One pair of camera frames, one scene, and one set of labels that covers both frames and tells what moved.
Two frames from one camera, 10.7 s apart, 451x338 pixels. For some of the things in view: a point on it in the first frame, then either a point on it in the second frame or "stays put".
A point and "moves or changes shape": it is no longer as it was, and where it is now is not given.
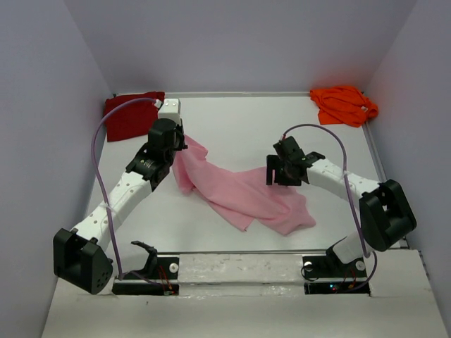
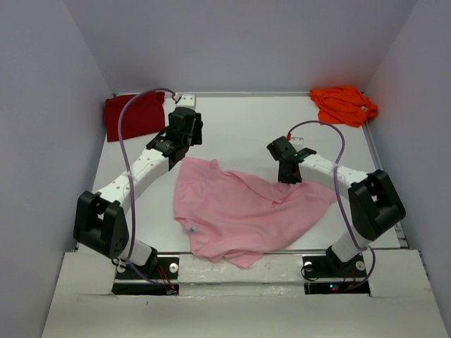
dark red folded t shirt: (134, 121) stays put
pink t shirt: (242, 195) moves or changes shape
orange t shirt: (343, 105) stays put
